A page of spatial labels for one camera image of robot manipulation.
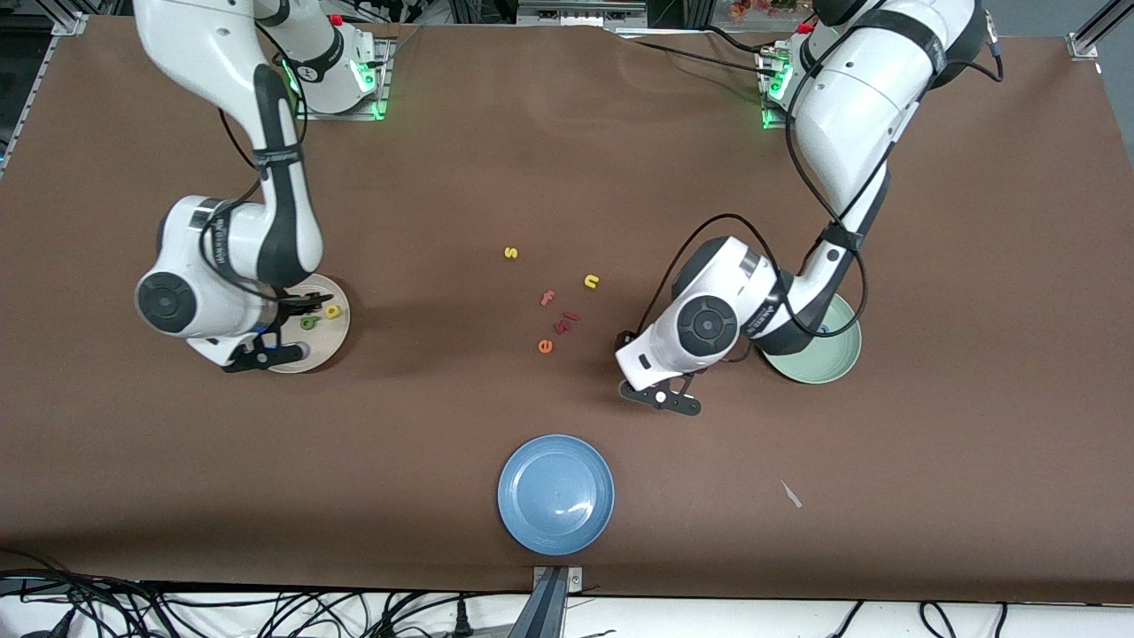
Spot light green plate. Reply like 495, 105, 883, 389
760, 292, 863, 385

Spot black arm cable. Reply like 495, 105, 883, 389
199, 18, 311, 307
625, 35, 874, 342

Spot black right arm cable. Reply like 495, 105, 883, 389
199, 18, 311, 307

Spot blue plate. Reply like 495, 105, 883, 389
497, 433, 616, 557

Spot grey camera mount pole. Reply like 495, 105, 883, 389
509, 565, 586, 638

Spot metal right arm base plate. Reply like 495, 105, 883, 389
297, 35, 395, 121

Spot brown table cover sheet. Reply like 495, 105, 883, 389
0, 16, 1134, 605

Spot beige brown plate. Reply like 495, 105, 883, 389
262, 273, 352, 375

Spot black cable on table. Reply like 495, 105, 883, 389
631, 25, 781, 79

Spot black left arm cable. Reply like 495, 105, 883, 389
625, 35, 874, 342

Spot orange flowers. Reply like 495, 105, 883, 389
731, 0, 820, 20

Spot aluminium frame bar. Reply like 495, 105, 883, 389
517, 0, 649, 27

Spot aluminium table rail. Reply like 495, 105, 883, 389
1068, 0, 1134, 76
0, 12, 89, 178

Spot black floor cable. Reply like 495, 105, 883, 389
0, 572, 134, 605

